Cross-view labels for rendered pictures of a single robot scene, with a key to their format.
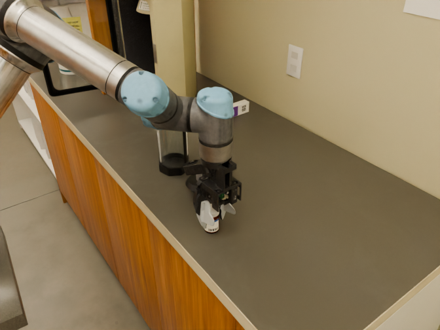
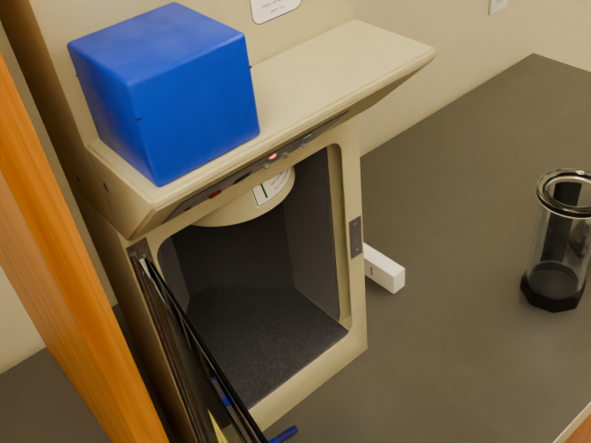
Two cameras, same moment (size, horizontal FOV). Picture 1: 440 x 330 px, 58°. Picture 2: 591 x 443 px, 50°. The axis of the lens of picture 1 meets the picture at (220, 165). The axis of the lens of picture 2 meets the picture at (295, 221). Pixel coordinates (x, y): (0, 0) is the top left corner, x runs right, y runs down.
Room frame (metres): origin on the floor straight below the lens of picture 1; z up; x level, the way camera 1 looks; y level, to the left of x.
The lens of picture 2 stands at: (1.47, 0.88, 1.79)
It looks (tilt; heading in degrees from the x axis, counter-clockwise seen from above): 41 degrees down; 271
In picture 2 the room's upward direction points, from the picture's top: 7 degrees counter-clockwise
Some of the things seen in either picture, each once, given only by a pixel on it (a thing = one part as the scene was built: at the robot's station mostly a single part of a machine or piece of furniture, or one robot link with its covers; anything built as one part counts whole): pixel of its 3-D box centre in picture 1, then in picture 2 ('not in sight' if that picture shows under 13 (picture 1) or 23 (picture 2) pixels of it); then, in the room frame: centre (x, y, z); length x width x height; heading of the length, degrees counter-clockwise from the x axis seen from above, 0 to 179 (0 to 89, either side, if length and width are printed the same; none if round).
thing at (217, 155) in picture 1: (217, 147); not in sight; (0.76, 0.01, 1.20); 0.08 x 0.08 x 0.05
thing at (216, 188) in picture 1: (218, 179); not in sight; (0.75, 0.00, 1.12); 0.09 x 0.08 x 0.12; 39
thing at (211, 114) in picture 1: (213, 116); not in sight; (0.76, 0.01, 1.27); 0.09 x 0.08 x 0.11; 78
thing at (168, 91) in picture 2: not in sight; (167, 90); (1.57, 0.42, 1.56); 0.10 x 0.10 x 0.09; 36
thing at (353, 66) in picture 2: not in sight; (277, 139); (1.49, 0.36, 1.46); 0.32 x 0.12 x 0.10; 36
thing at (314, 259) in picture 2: (165, 40); (219, 250); (1.59, 0.22, 1.19); 0.26 x 0.24 x 0.35; 36
